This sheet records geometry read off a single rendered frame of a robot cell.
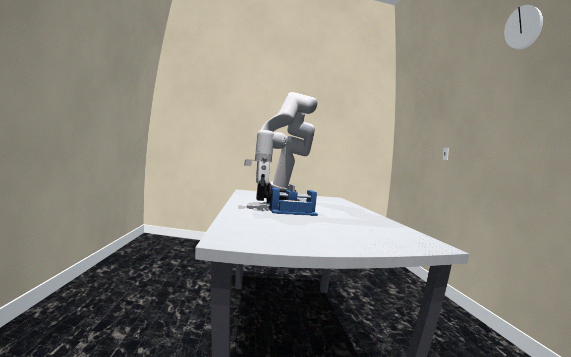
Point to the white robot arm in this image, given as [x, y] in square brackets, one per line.
[292, 113]

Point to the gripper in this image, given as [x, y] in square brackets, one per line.
[263, 176]

